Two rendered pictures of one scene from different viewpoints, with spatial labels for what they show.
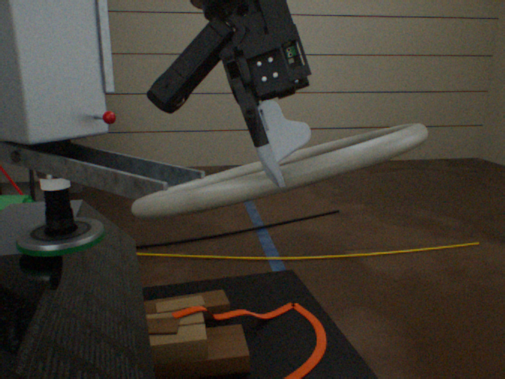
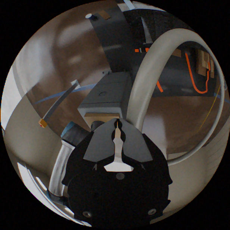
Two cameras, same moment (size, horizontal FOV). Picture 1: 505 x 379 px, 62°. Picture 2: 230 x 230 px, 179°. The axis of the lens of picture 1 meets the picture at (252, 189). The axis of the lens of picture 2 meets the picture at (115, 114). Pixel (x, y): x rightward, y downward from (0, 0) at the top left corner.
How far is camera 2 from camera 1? 0.48 m
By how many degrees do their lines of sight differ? 90
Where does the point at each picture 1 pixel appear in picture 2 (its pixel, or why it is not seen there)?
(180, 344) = (201, 59)
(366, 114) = (222, 140)
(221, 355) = (199, 67)
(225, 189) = (136, 83)
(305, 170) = not seen: hidden behind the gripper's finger
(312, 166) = not seen: hidden behind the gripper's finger
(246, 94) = (70, 170)
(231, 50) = (77, 216)
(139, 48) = not seen: outside the picture
